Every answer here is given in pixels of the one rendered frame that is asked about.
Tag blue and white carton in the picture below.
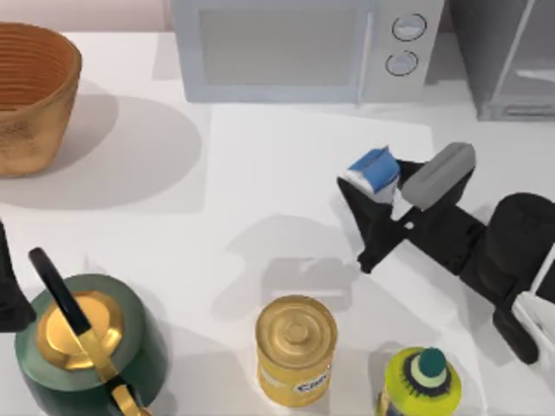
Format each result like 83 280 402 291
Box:
345 146 412 220

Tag pale grey rounded box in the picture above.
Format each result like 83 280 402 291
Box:
401 142 477 212

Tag round microwave knob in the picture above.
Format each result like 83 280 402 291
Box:
391 12 428 42
384 49 421 78

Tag pale microwave oven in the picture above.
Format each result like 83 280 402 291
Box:
169 0 446 107

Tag grey cabinet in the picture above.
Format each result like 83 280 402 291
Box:
447 0 555 123

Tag yellow can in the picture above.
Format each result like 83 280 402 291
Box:
254 295 340 410

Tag yellow-green bottle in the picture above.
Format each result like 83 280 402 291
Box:
375 346 465 416

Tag microwave oven door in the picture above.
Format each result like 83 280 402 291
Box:
172 0 375 106

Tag green kettle with gold lid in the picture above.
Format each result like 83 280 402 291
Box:
14 247 171 416

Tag woven brown basket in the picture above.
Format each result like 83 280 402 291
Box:
0 22 83 179

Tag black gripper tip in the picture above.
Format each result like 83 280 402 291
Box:
0 220 37 335

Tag microwave door handle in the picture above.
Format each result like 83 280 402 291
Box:
356 10 375 107

